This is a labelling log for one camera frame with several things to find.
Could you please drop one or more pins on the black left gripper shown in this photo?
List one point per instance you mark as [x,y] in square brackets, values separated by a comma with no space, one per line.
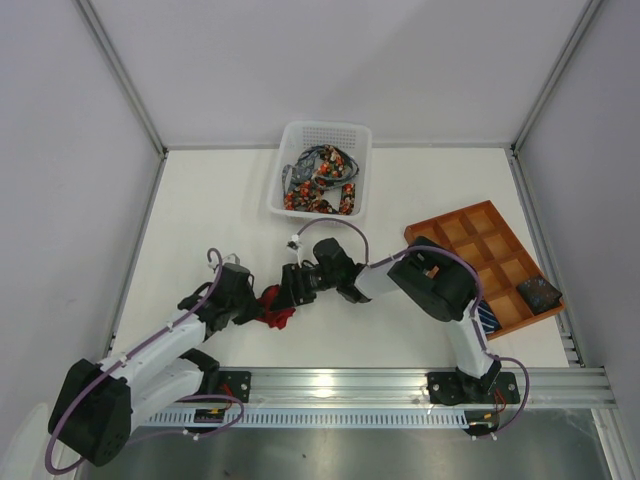
[248,304]

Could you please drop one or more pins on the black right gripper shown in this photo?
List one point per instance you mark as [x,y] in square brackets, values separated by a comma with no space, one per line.
[291,286]

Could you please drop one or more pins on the red necktie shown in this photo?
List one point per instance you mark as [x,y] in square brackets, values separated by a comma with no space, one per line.
[267,314]

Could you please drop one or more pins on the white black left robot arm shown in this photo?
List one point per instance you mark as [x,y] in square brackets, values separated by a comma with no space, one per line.
[102,403]

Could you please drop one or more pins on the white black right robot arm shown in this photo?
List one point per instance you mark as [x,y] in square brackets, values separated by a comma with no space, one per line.
[440,283]

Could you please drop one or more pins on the grey patterned necktie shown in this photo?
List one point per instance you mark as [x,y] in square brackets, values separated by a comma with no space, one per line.
[300,171]

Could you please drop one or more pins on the floral patterned necktie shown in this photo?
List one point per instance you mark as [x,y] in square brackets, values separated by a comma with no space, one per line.
[332,188]

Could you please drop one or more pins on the white plastic perforated basket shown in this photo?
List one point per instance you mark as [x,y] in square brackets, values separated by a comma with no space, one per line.
[355,140]

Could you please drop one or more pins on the orange compartment tray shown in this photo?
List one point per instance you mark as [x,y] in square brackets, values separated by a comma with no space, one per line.
[480,235]

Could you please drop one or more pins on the blue striped rolled tie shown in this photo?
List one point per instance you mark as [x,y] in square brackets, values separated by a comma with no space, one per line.
[487,319]

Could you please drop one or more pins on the dark dotted rolled tie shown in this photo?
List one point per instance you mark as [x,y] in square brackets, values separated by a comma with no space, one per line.
[539,294]

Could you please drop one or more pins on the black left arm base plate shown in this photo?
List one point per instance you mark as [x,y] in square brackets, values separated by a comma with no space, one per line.
[236,383]

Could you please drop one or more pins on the white slotted cable duct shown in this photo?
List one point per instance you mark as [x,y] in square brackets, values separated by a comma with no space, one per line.
[420,418]

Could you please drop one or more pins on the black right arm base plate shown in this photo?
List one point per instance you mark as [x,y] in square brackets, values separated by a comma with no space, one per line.
[451,388]

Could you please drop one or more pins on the aluminium left frame post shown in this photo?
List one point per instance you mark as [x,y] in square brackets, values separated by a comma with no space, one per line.
[99,34]

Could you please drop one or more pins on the aluminium frame post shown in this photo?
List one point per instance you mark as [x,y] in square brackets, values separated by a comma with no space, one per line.
[99,34]
[577,35]

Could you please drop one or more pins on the aluminium right frame post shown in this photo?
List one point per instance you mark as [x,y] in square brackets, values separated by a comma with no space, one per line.
[577,35]

